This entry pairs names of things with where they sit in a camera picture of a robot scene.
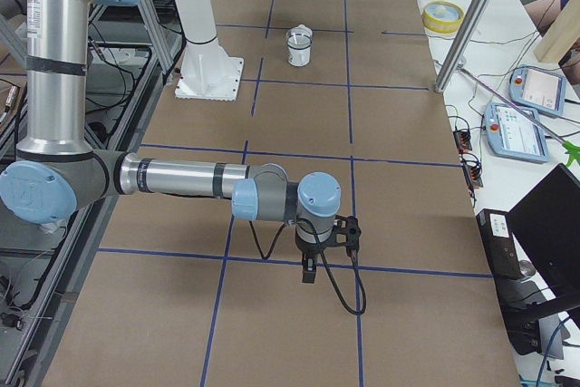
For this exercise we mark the wooden beam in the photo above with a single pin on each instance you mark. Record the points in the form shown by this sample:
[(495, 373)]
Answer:
[(561, 35)]

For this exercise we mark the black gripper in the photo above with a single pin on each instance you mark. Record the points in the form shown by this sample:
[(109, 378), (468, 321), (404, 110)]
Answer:
[(308, 252)]

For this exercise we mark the clear glass funnel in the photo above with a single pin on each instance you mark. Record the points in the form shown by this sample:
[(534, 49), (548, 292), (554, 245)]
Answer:
[(299, 39)]

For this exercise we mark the white enamel blue-rimmed mug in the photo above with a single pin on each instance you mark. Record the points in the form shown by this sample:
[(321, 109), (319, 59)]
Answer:
[(299, 60)]

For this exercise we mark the aluminium frame post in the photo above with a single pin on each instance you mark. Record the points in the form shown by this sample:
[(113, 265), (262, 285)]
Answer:
[(460, 43)]

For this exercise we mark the far teach pendant tablet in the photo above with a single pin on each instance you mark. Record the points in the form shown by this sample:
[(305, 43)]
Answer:
[(538, 89)]

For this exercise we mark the near teach pendant tablet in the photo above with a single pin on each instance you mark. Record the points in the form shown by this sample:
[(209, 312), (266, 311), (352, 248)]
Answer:
[(511, 135)]

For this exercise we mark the black computer box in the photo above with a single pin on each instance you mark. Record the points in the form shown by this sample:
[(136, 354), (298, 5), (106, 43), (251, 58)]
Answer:
[(498, 243)]

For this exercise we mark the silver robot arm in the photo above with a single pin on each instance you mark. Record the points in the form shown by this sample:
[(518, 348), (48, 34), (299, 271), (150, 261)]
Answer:
[(57, 172)]

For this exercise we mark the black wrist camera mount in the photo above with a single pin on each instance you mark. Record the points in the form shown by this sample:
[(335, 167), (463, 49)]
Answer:
[(346, 233)]

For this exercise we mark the teach pendant tablet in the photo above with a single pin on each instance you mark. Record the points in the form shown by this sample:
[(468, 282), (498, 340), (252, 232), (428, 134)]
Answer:
[(511, 135), (538, 89)]

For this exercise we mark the grabber reach stick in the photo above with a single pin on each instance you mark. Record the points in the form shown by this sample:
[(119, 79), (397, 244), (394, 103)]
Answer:
[(571, 149)]

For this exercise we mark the yellow tape roll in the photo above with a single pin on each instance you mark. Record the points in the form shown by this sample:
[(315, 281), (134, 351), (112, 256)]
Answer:
[(442, 17)]

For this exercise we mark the orange black connector block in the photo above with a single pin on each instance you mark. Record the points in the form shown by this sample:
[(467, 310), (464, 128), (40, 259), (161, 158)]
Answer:
[(462, 139)]

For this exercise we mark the seated person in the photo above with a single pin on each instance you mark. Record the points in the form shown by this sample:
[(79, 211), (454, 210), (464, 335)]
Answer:
[(544, 12)]

